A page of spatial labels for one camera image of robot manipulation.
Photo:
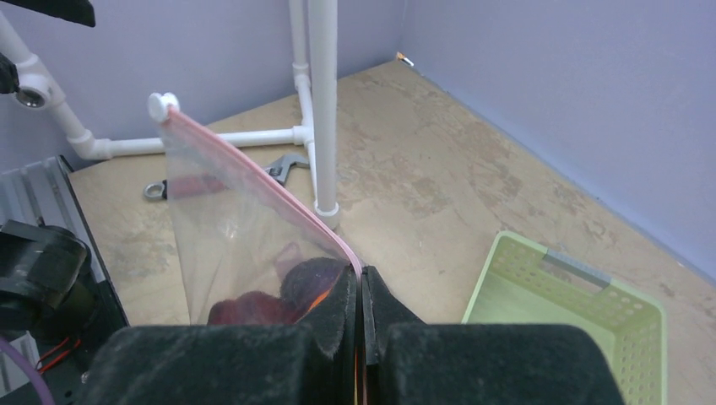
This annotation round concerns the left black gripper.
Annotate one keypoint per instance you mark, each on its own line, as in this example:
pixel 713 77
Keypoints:
pixel 74 11

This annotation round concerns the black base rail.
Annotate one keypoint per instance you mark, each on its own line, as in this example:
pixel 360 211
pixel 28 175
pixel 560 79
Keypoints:
pixel 36 373

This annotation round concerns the purple eggplant toy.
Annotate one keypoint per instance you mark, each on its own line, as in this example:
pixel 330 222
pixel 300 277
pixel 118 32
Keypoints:
pixel 310 281

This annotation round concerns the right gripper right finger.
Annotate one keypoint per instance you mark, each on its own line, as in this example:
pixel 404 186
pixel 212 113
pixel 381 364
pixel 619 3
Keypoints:
pixel 409 361

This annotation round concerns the clear pink zip bag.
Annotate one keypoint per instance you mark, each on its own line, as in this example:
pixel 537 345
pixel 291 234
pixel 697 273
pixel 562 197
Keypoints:
pixel 236 229

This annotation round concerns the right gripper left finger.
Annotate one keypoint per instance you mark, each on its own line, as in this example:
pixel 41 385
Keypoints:
pixel 309 362

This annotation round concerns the light green plastic basket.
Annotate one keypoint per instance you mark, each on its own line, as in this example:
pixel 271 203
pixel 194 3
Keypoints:
pixel 523 282

